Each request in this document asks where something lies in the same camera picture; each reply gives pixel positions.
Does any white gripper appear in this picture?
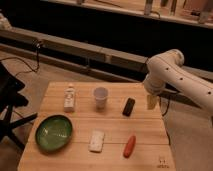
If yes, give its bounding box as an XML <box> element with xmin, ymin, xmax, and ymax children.
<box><xmin>143</xmin><ymin>74</ymin><xmax>166</xmax><ymax>110</ymax></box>

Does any black office chair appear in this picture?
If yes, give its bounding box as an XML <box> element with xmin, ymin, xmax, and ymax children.
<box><xmin>0</xmin><ymin>62</ymin><xmax>37</xmax><ymax>150</ymax></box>

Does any white sponge block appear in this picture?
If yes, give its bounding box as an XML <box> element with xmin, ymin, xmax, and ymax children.
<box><xmin>89</xmin><ymin>130</ymin><xmax>105</xmax><ymax>153</ymax></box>

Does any wooden table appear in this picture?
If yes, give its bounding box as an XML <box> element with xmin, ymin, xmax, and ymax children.
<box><xmin>18</xmin><ymin>82</ymin><xmax>176</xmax><ymax>171</ymax></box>

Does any white tube bottle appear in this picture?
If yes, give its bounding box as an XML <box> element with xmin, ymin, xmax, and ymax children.
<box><xmin>64</xmin><ymin>84</ymin><xmax>75</xmax><ymax>112</ymax></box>

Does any green bowl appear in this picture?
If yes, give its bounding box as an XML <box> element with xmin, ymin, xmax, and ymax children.
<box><xmin>35</xmin><ymin>115</ymin><xmax>73</xmax><ymax>152</ymax></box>

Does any orange carrot toy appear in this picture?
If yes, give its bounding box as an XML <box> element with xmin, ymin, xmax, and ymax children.
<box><xmin>123</xmin><ymin>135</ymin><xmax>136</xmax><ymax>158</ymax></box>

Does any black rectangular block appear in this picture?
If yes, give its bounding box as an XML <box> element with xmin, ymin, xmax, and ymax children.
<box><xmin>122</xmin><ymin>98</ymin><xmax>135</xmax><ymax>116</ymax></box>

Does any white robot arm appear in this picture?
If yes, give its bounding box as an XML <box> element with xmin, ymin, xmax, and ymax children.
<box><xmin>143</xmin><ymin>49</ymin><xmax>213</xmax><ymax>114</ymax></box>

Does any black floor cable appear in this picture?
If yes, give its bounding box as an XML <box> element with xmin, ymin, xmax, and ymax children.
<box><xmin>0</xmin><ymin>39</ymin><xmax>44</xmax><ymax>78</ymax></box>

